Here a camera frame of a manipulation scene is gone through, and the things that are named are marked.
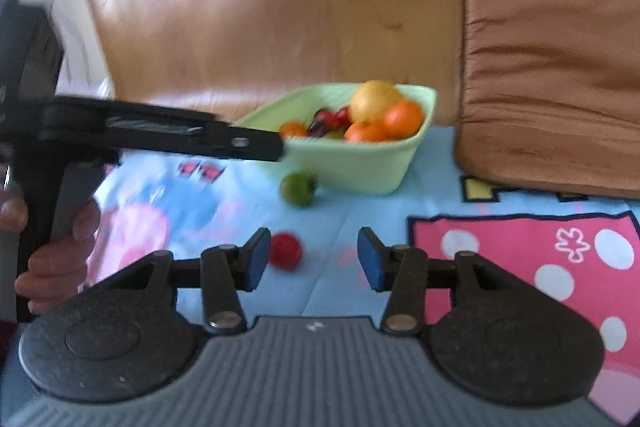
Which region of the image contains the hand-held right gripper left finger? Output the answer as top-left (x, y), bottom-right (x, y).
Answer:
top-left (125, 227), bottom-right (273, 335)

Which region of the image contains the brown seat cushion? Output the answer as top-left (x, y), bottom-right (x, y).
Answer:
top-left (452, 0), bottom-right (640, 200)

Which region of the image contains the wooden chair back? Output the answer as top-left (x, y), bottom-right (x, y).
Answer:
top-left (75, 0), bottom-right (468, 128)

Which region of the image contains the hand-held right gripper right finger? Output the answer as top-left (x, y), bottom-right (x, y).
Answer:
top-left (356, 227), bottom-right (508, 335)

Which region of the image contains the person's left hand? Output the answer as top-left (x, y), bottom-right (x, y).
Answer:
top-left (0, 197), bottom-right (102, 316)

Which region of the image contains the blue cartoon printed blanket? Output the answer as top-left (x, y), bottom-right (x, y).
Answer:
top-left (0, 124), bottom-right (640, 427)

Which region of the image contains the green lime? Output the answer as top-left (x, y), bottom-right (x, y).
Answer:
top-left (279, 173), bottom-right (319, 208)

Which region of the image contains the yellow pear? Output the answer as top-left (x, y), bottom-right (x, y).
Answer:
top-left (348, 80), bottom-right (405, 124)

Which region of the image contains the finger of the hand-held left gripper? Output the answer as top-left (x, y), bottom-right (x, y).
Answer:
top-left (37, 96), bottom-right (287, 164)

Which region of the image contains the light green ceramic bowl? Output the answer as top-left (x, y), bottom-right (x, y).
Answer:
top-left (232, 83), bottom-right (438, 196)

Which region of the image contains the large orange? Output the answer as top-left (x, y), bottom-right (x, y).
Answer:
top-left (382, 101), bottom-right (426, 140)

